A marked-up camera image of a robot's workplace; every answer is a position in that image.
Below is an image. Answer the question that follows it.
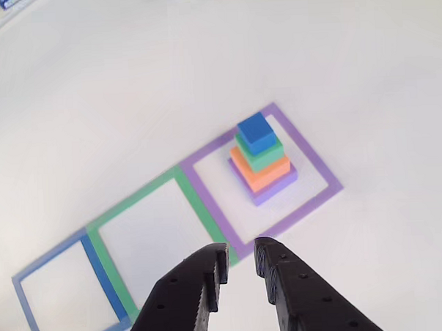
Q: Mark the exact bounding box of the blue square frame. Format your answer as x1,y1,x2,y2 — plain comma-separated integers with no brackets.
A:
9,226,133,331

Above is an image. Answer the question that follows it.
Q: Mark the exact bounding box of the small blue cube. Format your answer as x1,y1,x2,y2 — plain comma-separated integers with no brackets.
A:
235,111,279,157

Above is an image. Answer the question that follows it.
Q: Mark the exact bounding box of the green square frame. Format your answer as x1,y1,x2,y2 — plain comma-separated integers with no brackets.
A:
83,163,244,326

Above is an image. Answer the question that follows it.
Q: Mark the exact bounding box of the green cube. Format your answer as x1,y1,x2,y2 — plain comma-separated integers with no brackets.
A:
235,130,285,174

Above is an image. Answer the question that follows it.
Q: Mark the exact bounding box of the orange square block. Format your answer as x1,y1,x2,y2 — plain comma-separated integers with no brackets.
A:
228,144,293,195

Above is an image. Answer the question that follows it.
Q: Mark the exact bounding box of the white box blue print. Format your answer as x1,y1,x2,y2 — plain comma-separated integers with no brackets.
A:
0,0,39,12

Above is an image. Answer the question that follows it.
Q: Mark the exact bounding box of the purple square block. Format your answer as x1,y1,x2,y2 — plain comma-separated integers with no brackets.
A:
226,154,301,209

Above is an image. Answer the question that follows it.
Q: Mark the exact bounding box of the purple square frame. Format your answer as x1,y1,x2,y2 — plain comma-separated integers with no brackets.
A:
176,99,347,265

